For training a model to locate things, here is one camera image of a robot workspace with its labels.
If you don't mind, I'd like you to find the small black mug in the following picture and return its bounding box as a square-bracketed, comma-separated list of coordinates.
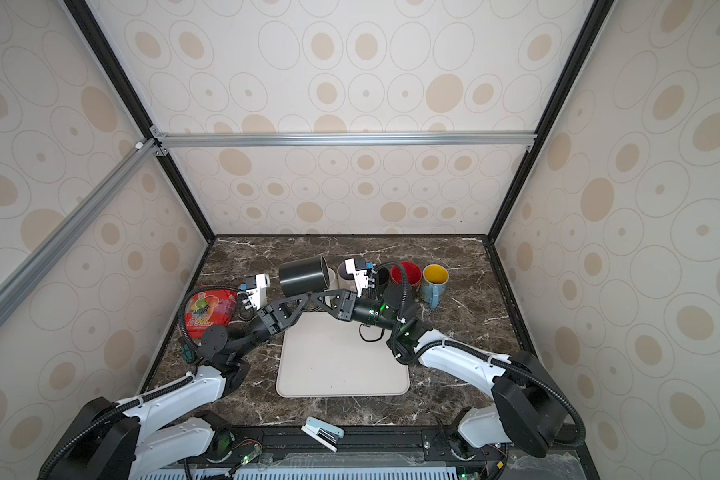
[278, 256, 330, 297]

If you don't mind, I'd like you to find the black and white mug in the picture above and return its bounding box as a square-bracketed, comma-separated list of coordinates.
[375, 267, 390, 296]

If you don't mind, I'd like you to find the black skull mug red inside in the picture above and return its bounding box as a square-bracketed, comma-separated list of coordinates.
[390, 262, 423, 290]

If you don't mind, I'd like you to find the blue butterfly mug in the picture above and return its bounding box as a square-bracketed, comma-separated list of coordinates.
[419, 264, 449, 310]

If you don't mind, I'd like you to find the pink ceramic mug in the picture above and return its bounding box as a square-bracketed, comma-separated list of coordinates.
[336, 261, 356, 291]

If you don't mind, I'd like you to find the white ribbed mug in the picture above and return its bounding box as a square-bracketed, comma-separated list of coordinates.
[327, 268, 339, 290]

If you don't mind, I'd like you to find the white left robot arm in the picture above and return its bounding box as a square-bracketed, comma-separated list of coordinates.
[38, 292, 335, 479]

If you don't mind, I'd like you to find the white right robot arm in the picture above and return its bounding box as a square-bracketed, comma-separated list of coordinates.
[310, 285, 586, 459]

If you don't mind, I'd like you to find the beige plastic tray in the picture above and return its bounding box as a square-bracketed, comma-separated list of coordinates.
[276, 312, 410, 398]

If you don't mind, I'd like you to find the red snack bag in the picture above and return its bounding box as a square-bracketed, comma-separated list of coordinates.
[184, 288, 237, 340]

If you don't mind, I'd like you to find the light blue white stapler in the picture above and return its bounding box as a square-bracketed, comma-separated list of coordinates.
[301, 417, 345, 453]

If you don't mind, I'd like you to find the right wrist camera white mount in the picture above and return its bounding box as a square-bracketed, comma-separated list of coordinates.
[344, 257, 373, 296]

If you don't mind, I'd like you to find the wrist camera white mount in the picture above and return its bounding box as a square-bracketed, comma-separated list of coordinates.
[344, 257, 373, 296]
[238, 273, 270, 315]

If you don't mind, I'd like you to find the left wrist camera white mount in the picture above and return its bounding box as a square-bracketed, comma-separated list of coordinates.
[238, 273, 270, 315]

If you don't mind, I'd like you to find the green handled screwdriver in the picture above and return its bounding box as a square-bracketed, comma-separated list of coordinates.
[179, 340, 196, 365]

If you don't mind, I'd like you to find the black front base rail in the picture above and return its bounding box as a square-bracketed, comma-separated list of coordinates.
[83, 424, 601, 480]

